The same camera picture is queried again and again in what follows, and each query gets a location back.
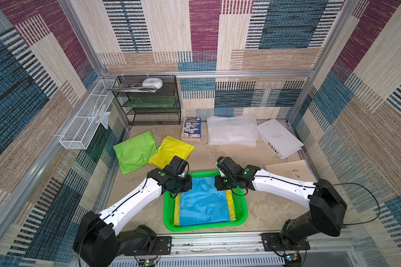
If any large yellow raincoat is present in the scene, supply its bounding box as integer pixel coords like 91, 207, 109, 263
173, 190, 236, 227

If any green plastic basket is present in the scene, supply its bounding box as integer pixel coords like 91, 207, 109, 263
164, 171, 248, 232

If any blue raincoat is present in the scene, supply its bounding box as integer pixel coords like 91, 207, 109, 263
179, 177, 232, 227

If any white translucent raincoat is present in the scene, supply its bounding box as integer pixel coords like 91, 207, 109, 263
207, 115, 259, 147

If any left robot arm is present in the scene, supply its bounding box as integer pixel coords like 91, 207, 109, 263
73, 156, 192, 267

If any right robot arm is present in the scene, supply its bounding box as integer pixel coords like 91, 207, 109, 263
215, 157, 347, 250

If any small yellow folded raincoat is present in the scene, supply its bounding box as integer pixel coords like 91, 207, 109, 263
148, 135, 195, 169

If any lime green folded raincoat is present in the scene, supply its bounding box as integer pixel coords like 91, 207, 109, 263
113, 131, 158, 175

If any blue treehouse book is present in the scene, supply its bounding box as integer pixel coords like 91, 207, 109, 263
181, 117, 202, 139

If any white book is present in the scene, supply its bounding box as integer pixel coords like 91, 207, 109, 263
257, 119, 304, 159

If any tan notebook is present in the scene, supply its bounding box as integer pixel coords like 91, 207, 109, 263
264, 160, 317, 182

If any white bowl on rack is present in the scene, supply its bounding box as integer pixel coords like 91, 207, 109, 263
142, 78, 163, 90

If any magazine on rack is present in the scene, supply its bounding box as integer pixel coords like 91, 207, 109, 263
108, 82, 157, 93

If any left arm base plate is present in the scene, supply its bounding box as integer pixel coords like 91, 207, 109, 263
143, 236, 172, 256

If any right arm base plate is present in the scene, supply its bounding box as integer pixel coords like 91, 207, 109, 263
260, 232, 311, 252

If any black wire shelf rack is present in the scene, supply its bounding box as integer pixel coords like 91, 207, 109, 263
111, 75, 182, 126

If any white wire wall basket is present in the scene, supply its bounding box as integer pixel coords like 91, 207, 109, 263
59, 80, 114, 150

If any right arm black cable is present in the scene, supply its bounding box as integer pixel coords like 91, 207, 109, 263
263, 175, 382, 227

